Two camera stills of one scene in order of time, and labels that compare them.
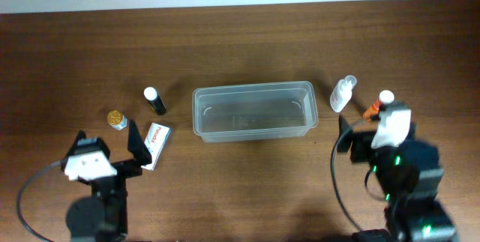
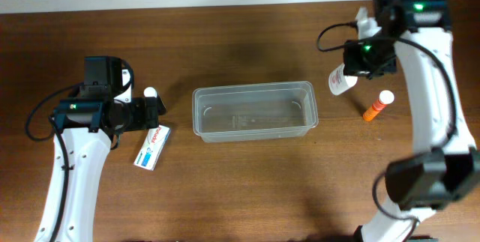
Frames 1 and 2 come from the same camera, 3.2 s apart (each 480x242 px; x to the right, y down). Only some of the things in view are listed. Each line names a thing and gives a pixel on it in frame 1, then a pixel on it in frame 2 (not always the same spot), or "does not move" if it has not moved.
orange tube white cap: [373, 112] does not move
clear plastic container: [254, 111] does not move
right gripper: [361, 147] → [355, 59]
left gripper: [121, 168] → [151, 112]
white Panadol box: [155, 141] does not move
